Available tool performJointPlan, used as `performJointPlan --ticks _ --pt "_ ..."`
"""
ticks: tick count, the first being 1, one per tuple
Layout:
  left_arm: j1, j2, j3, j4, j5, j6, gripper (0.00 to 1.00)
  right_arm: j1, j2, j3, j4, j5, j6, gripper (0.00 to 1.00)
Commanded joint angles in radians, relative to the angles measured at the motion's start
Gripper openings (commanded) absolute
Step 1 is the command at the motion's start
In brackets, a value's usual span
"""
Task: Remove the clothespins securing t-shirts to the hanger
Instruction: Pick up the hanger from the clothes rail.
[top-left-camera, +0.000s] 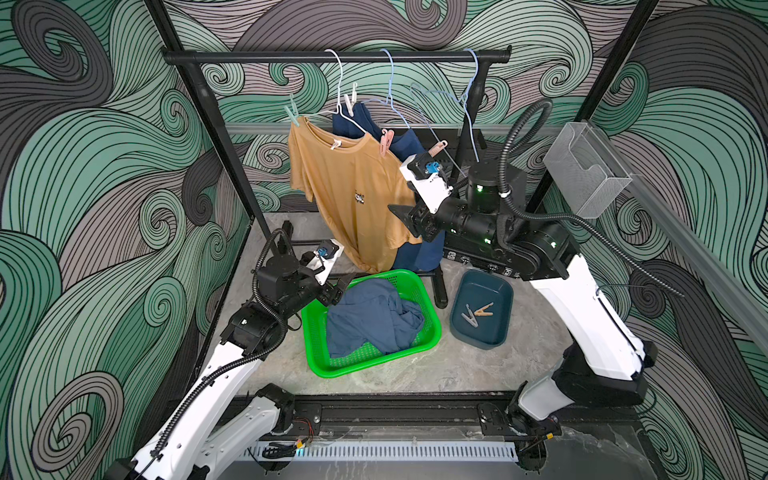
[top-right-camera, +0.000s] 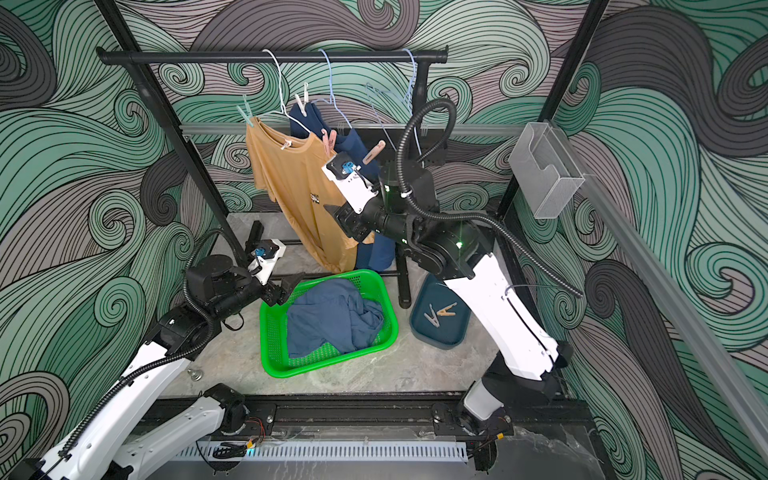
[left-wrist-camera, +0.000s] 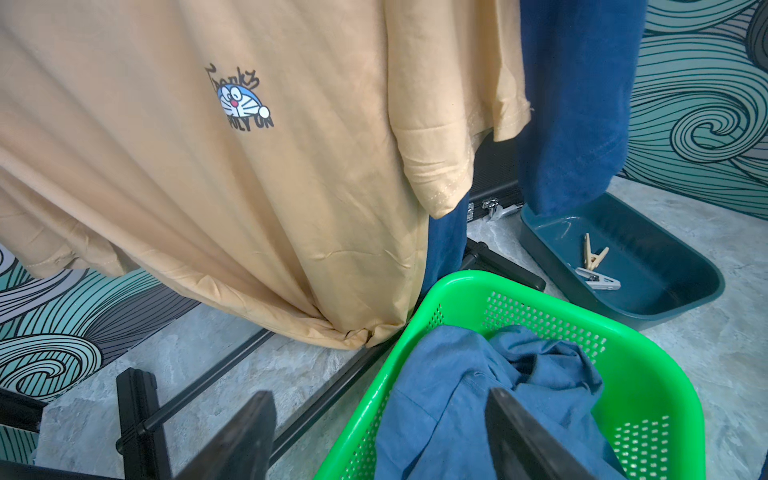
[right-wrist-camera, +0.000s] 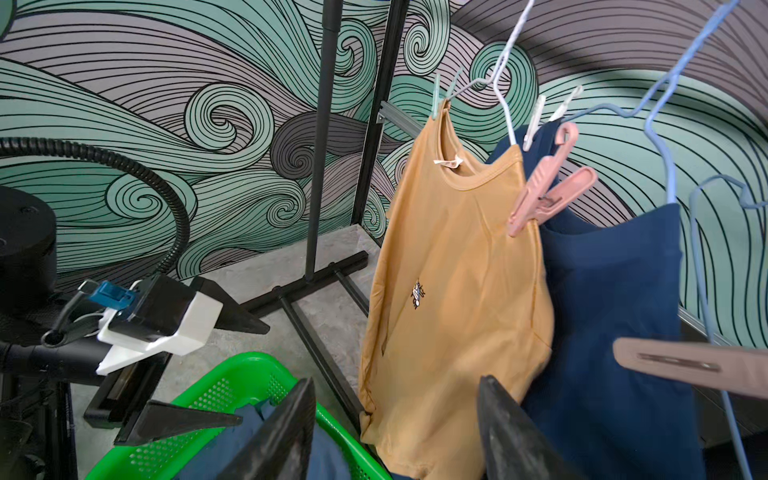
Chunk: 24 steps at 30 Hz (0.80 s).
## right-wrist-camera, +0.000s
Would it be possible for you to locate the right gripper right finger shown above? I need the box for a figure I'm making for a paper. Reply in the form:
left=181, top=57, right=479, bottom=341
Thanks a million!
left=477, top=375, right=581, bottom=479

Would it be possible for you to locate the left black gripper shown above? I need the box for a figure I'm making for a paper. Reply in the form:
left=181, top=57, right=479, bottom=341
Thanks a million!
left=83, top=276, right=270, bottom=447

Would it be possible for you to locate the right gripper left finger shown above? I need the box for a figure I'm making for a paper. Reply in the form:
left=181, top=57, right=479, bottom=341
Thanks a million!
left=217, top=378, right=316, bottom=480

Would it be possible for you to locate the light blue t-shirt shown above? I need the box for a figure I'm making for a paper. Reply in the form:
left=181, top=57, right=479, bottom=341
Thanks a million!
left=173, top=398, right=355, bottom=480

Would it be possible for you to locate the tan yellow t-shirt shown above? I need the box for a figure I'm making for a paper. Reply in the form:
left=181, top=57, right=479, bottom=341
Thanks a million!
left=359, top=104, right=554, bottom=479

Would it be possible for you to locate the light blue wire hanger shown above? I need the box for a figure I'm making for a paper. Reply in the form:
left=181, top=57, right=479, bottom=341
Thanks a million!
left=689, top=174, right=767, bottom=480

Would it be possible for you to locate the green clothespin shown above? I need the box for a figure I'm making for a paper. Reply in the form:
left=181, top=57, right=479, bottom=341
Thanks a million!
left=430, top=68, right=464, bottom=120

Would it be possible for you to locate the white wire hanger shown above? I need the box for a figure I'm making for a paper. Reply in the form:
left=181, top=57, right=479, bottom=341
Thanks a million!
left=446, top=0, right=536, bottom=147

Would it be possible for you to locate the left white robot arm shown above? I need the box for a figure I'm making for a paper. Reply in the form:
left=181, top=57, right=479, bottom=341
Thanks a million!
left=1, top=137, right=190, bottom=479

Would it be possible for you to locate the green plastic basket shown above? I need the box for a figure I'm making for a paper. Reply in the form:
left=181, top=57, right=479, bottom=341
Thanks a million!
left=85, top=351, right=394, bottom=480

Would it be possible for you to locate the dark navy t-shirt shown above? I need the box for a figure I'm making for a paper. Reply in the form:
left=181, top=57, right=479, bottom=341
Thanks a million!
left=485, top=119, right=709, bottom=480

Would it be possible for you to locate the pink white clothespin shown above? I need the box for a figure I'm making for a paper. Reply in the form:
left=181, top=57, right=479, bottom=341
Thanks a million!
left=613, top=337, right=767, bottom=400

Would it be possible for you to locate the black clothes rack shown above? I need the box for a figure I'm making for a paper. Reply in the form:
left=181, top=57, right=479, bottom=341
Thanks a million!
left=244, top=0, right=409, bottom=432

